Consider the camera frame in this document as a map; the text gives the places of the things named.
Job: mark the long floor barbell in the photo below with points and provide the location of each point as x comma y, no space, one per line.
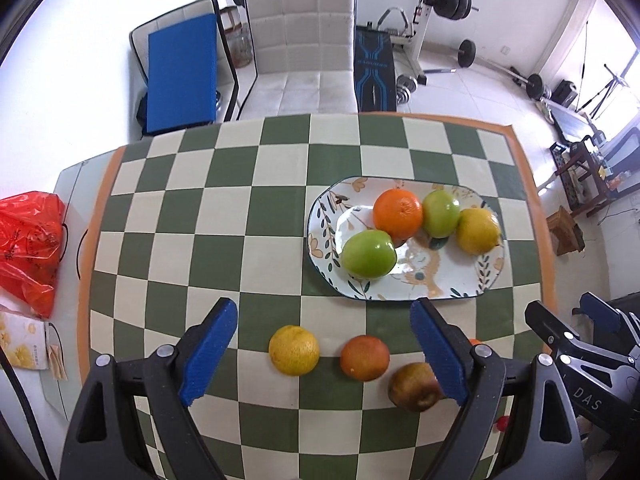
534,85

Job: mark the black blue weight bench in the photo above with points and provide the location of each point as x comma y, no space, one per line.
374,70

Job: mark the chrome dumbbell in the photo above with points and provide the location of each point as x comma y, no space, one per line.
405,89

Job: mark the brown pear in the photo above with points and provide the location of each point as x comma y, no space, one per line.
412,387

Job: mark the blue foam board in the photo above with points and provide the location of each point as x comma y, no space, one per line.
182,70

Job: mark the black bag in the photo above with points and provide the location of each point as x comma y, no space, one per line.
565,94

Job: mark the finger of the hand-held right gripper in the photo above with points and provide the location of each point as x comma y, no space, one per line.
555,327
600,307

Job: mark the glass jar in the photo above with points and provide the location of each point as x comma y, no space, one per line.
240,50

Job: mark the black shelf rack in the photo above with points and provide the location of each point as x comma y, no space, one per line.
585,170

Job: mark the small green apple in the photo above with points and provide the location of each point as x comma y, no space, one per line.
441,212

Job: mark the dark orange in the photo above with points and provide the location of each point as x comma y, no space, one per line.
365,357

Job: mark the small red object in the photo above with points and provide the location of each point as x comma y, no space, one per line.
501,423

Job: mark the yellow printed box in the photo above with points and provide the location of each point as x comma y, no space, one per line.
22,342

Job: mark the black tripod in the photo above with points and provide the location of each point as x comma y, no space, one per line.
607,85

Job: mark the bright orange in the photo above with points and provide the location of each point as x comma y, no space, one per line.
397,212

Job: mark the green white checkered tablecloth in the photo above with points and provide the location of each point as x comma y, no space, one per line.
225,185

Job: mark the white chair with black trim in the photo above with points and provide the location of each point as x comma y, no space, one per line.
140,45

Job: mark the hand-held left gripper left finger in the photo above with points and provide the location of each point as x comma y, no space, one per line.
210,355

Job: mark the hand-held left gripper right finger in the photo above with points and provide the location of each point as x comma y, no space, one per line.
440,355

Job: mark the large green apple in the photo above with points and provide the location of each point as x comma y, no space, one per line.
369,255

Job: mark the small wooden stool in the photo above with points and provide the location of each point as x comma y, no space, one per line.
565,230

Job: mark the smooth yellow lemon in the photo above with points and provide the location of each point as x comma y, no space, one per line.
477,230

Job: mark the floral oval plate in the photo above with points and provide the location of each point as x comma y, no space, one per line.
450,275

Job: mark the red plastic bag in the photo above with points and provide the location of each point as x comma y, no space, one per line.
27,245

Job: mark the small beige packet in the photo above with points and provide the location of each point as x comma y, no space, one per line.
57,362

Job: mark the round yellow citrus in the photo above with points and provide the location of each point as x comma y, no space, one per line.
294,350

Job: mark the white padded chair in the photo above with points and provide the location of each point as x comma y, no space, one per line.
300,35

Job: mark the white squat rack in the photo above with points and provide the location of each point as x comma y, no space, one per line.
425,25

